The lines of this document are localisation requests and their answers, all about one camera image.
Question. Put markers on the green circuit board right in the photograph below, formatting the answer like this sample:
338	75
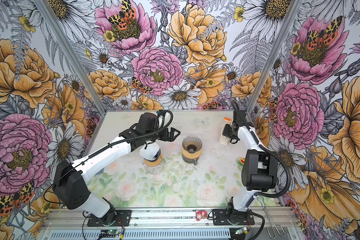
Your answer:
241	231

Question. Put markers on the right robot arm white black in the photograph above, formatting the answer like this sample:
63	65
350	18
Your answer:
259	171

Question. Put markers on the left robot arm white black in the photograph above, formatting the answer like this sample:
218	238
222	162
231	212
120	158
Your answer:
70	181

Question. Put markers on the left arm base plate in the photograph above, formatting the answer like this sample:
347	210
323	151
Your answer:
119	217

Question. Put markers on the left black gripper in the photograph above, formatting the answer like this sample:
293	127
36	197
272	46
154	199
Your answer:
165	138

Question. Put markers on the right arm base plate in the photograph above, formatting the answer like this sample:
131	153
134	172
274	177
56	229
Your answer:
221	217

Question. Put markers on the pink toy on rail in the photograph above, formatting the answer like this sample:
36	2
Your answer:
201	214

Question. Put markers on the grey glass dripper cone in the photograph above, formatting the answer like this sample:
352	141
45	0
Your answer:
192	144

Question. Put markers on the green circuit board left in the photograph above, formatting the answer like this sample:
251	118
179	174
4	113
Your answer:
110	233

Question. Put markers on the white paper coffee filter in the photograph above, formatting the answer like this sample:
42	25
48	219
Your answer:
150	151

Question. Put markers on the green circuit board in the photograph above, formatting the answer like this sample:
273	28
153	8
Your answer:
110	233
241	231

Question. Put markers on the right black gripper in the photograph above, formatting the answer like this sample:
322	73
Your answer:
226	133

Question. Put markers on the grey ribbed glass pitcher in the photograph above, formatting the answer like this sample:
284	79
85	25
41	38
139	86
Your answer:
191	161

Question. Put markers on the colourful small toy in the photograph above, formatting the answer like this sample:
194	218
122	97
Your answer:
240	161

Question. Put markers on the aluminium front rail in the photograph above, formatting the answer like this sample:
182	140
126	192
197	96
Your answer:
169	224

